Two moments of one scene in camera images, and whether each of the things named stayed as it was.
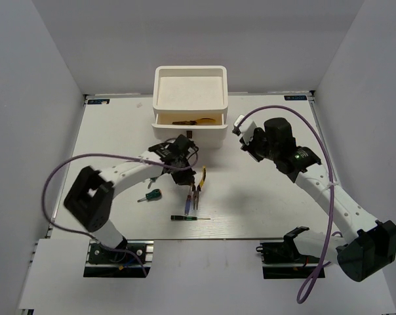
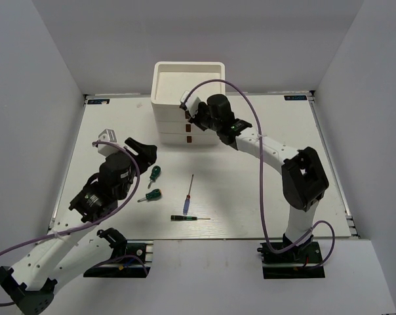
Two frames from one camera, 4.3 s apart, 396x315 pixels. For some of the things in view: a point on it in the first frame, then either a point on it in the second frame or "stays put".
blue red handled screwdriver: [188, 201] stays put
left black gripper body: [182, 176] → [136, 163]
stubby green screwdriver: [155, 194] stays put
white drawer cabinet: [191, 100] stays put
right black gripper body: [259, 149] → [202, 118]
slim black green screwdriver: [174, 218] stays put
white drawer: [162, 131] → [170, 113]
